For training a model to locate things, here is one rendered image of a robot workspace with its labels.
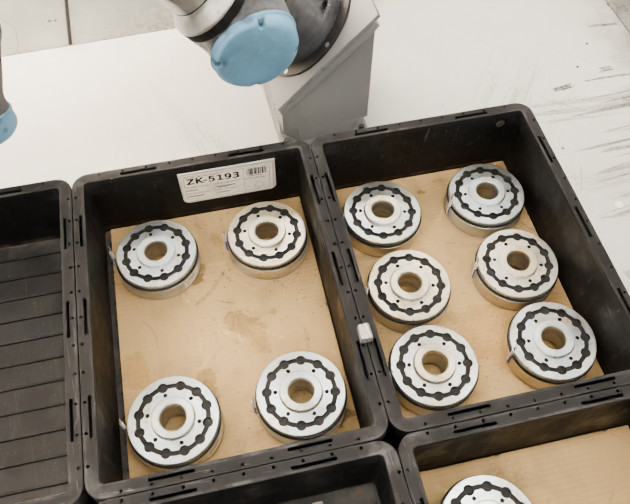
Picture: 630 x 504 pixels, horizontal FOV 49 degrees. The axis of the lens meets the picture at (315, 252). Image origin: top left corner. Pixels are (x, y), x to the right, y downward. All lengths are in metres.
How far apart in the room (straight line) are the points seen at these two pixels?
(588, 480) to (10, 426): 0.65
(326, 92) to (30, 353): 0.58
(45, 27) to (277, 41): 1.84
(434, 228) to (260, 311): 0.26
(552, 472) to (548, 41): 0.88
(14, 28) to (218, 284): 1.93
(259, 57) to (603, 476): 0.64
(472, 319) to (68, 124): 0.78
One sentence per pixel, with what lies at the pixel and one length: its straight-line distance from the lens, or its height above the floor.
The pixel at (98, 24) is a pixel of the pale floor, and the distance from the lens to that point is 2.63.
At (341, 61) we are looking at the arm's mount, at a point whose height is 0.88.
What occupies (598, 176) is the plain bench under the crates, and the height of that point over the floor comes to 0.70.
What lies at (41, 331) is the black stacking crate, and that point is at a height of 0.83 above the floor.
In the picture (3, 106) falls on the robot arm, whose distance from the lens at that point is 1.01.
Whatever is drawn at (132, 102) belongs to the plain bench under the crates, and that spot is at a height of 0.70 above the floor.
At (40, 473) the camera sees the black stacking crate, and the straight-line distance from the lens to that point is 0.86.
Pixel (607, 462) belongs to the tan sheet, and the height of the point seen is 0.83.
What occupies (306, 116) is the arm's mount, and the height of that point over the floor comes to 0.77.
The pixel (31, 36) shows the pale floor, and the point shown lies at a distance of 2.66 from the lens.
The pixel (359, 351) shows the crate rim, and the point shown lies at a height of 0.92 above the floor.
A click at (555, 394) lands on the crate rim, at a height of 0.93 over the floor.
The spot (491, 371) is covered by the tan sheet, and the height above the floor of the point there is 0.83.
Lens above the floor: 1.61
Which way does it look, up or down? 58 degrees down
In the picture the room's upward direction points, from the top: straight up
